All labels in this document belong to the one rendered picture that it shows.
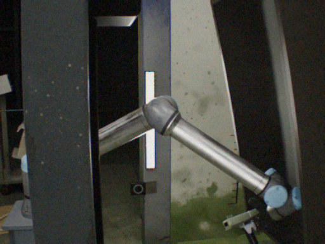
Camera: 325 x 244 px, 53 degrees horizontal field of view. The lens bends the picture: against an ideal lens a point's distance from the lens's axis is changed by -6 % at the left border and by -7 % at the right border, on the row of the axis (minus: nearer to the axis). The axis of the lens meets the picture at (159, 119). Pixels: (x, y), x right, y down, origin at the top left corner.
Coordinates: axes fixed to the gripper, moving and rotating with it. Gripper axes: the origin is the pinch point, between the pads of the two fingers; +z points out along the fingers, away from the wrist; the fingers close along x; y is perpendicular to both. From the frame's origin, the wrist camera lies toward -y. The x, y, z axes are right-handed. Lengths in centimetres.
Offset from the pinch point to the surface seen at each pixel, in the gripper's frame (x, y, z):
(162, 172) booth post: 9, -57, 53
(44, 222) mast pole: -122, 3, -94
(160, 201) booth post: 9, -41, 67
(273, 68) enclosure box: 30, -64, -44
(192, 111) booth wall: 26, -81, 20
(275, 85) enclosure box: 32, -57, -38
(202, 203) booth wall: 36, -30, 59
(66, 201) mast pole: -120, 2, -95
